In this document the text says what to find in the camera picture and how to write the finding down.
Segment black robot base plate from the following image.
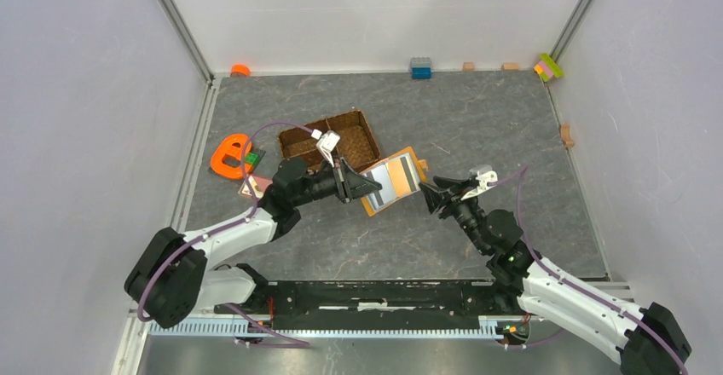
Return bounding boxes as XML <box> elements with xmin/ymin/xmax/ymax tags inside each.
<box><xmin>238</xmin><ymin>280</ymin><xmax>526</xmax><ymax>331</ymax></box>

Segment blue cards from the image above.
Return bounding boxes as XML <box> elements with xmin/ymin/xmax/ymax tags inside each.
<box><xmin>364</xmin><ymin>153</ymin><xmax>422</xmax><ymax>209</ymax></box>

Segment pink card on table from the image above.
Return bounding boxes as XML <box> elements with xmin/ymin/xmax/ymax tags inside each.
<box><xmin>238</xmin><ymin>175</ymin><xmax>273</xmax><ymax>199</ymax></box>

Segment blue grey toy bricks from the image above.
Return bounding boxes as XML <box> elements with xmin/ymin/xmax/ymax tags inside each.
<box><xmin>409</xmin><ymin>57</ymin><xmax>433</xmax><ymax>80</ymax></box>

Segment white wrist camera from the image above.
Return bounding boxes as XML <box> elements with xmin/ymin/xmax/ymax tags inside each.
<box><xmin>461</xmin><ymin>164</ymin><xmax>498</xmax><ymax>200</ymax></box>
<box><xmin>311</xmin><ymin>129</ymin><xmax>340</xmax><ymax>164</ymax></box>

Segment orange letter shaped block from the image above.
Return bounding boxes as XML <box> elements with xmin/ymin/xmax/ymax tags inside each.
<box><xmin>210</xmin><ymin>134</ymin><xmax>252</xmax><ymax>181</ymax></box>

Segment curved wooden block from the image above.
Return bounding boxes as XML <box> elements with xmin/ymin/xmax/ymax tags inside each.
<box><xmin>559</xmin><ymin>124</ymin><xmax>576</xmax><ymax>149</ymax></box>

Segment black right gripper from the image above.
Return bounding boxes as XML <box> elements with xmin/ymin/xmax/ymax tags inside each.
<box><xmin>418</xmin><ymin>176</ymin><xmax>489</xmax><ymax>256</ymax></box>

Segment green pink yellow bricks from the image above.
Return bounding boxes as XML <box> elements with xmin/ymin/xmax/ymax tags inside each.
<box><xmin>533</xmin><ymin>53</ymin><xmax>564</xmax><ymax>83</ymax></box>

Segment green toy brick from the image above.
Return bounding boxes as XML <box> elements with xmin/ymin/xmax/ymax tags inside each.
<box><xmin>244</xmin><ymin>151</ymin><xmax>265</xmax><ymax>168</ymax></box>

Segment aluminium frame rail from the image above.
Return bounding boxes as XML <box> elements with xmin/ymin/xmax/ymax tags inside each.
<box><xmin>158</xmin><ymin>0</ymin><xmax>215</xmax><ymax>84</ymax></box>

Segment flat tan wooden block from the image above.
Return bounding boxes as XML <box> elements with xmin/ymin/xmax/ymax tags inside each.
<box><xmin>501</xmin><ymin>62</ymin><xmax>520</xmax><ymax>71</ymax></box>

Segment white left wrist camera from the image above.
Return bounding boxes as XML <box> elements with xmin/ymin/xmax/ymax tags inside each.
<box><xmin>311</xmin><ymin>129</ymin><xmax>340</xmax><ymax>164</ymax></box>

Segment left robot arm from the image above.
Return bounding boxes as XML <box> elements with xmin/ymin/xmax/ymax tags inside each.
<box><xmin>124</xmin><ymin>157</ymin><xmax>383</xmax><ymax>328</ymax></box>

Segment yellow leather card holder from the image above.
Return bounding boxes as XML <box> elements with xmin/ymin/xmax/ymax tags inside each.
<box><xmin>359</xmin><ymin>146</ymin><xmax>429</xmax><ymax>217</ymax></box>

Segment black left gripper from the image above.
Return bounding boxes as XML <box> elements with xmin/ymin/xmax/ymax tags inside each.
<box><xmin>292</xmin><ymin>154</ymin><xmax>381</xmax><ymax>207</ymax></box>

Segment orange round cap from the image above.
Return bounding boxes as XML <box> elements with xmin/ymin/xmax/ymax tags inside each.
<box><xmin>229</xmin><ymin>64</ymin><xmax>251</xmax><ymax>77</ymax></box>

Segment brown woven basket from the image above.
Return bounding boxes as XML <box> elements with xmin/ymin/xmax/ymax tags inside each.
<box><xmin>278</xmin><ymin>110</ymin><xmax>382</xmax><ymax>172</ymax></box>

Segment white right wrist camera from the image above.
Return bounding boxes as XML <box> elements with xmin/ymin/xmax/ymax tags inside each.
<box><xmin>461</xmin><ymin>164</ymin><xmax>498</xmax><ymax>200</ymax></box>

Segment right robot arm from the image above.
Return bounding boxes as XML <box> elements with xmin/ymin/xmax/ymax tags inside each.
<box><xmin>419</xmin><ymin>176</ymin><xmax>691</xmax><ymax>374</ymax></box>

